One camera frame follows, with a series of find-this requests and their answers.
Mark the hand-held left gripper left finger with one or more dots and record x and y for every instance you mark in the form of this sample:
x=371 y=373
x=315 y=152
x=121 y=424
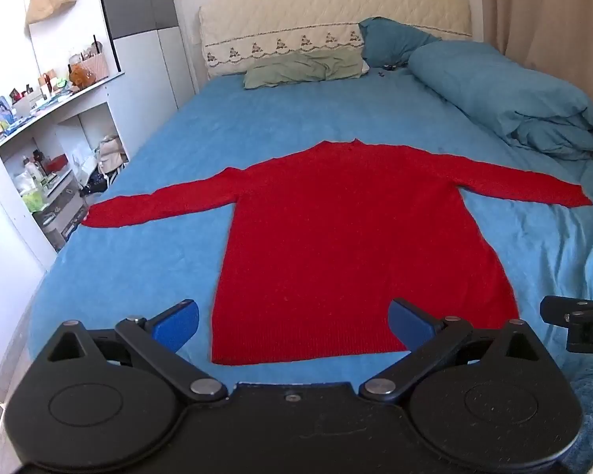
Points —
x=175 y=326

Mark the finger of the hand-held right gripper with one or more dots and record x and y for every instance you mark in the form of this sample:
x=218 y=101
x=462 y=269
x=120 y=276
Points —
x=556 y=308

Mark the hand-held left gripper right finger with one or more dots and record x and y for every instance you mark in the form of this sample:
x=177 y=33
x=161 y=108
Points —
x=410 y=323

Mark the red knitted sweater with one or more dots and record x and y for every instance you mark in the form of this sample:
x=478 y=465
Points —
x=326 y=232

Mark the beige handbag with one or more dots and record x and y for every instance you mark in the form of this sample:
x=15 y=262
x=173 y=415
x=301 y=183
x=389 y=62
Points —
x=111 y=153

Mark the green plastic bag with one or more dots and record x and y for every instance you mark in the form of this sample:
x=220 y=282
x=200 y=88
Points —
x=33 y=200

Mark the red box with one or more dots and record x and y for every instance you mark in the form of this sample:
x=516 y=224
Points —
x=57 y=163

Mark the white shelf unit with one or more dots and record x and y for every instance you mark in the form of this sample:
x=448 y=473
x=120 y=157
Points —
x=10 y=207

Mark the bed with blue sheet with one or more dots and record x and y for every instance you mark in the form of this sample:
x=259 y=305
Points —
x=227 y=123

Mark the blue duvet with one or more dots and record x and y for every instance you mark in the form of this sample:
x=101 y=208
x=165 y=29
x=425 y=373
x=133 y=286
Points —
x=499 y=89

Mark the small dark object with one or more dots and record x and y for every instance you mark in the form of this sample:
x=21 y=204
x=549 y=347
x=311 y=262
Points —
x=386 y=69

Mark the brown plush toy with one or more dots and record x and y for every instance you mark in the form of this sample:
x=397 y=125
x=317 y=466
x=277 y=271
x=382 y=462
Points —
x=81 y=76

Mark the white and grey wardrobe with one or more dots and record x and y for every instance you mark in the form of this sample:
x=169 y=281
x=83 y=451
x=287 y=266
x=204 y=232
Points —
x=148 y=59

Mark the pink basket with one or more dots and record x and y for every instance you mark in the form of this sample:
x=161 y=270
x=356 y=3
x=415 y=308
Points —
x=96 y=65

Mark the blue picture box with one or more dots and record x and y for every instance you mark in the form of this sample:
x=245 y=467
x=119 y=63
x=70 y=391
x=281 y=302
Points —
x=1 y=108

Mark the green pillow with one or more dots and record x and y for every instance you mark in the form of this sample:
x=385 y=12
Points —
x=301 y=66

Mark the blue pillow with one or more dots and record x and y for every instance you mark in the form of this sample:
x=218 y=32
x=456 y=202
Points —
x=390 y=39

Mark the beige curtain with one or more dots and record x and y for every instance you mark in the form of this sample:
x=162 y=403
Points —
x=548 y=19

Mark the cream quilted headboard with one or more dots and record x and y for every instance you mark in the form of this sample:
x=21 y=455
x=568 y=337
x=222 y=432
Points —
x=276 y=15

